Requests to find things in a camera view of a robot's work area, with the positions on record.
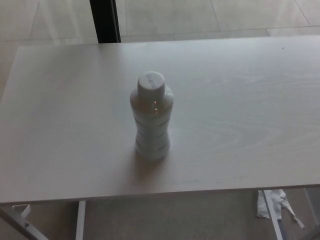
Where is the white plastic bottle with cap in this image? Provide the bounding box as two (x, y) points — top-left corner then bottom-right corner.
(129, 71), (175, 161)

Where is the black vertical pillar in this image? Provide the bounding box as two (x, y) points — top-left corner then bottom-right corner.
(89, 0), (122, 44)

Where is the white table leg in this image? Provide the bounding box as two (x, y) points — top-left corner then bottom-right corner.
(264, 190), (286, 240)
(74, 200), (87, 240)

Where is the torn white paper scrap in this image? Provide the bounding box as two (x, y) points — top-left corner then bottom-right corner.
(256, 189), (306, 230)

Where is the thin white table frame bar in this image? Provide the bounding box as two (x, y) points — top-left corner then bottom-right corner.
(304, 187), (316, 211)

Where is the white table brace with bracket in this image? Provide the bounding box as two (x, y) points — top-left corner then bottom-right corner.
(0, 203), (50, 240)

